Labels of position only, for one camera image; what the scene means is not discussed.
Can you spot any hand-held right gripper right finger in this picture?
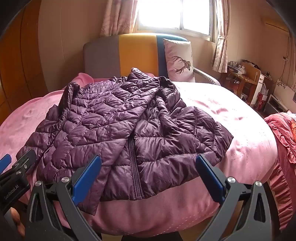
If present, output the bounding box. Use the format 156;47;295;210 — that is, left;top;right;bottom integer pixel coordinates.
195;154;281;241

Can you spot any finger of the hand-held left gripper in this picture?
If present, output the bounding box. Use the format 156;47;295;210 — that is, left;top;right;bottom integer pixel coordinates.
0;154;12;175
13;149;37;180

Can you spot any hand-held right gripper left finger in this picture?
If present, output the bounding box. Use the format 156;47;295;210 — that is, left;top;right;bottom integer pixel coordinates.
24;155;102;241

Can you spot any purple puffer jacket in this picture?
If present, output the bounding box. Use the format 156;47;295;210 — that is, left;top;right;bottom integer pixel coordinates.
17;68;234;216

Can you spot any person's left hand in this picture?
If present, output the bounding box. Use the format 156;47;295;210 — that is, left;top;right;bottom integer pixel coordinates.
10;207;25;237

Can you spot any pink bedspread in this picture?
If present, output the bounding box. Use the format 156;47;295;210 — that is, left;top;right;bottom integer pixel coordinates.
0;72;281;237

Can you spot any red ruffled blanket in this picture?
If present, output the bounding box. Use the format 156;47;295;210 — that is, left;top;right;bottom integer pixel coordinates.
264;111;296;231

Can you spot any red bag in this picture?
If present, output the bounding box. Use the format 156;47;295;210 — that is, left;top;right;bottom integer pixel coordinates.
254;93;269;110

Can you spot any wooden wardrobe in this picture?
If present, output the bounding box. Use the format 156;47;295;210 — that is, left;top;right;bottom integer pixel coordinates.
0;0;49;126

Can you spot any white box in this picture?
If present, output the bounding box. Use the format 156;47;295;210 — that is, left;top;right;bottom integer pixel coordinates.
264;93;290;114

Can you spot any white cabinet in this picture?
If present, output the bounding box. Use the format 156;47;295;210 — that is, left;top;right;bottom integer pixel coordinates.
251;74;272;108

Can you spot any wooden desk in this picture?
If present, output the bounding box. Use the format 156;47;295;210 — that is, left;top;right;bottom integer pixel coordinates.
223;61;262;105

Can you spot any deer print pillow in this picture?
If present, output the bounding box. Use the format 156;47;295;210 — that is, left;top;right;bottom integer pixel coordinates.
162;38;196;83

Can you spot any grey yellow blue headboard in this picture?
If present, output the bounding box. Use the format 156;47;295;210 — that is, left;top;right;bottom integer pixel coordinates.
83;32;189;80

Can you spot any pink patterned curtain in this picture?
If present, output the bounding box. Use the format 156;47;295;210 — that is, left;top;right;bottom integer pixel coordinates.
99;0;139;37
211;0;229;73

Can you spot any window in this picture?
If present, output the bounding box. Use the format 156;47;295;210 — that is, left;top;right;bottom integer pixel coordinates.
136;0;218;36

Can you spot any grey bed rail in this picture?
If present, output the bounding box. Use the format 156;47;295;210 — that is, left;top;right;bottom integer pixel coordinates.
193;67;221;86

